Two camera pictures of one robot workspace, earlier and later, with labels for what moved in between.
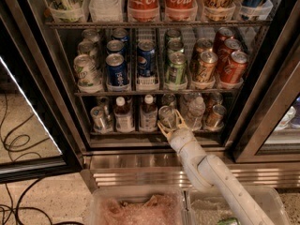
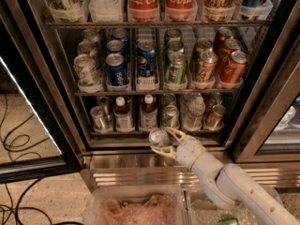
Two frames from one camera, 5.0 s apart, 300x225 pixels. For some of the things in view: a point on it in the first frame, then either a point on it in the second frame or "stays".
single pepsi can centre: x=146 y=58 stays
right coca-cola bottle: x=180 y=3 stays
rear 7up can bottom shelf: x=168 y=99 stays
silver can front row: x=168 y=116 -> x=158 y=137
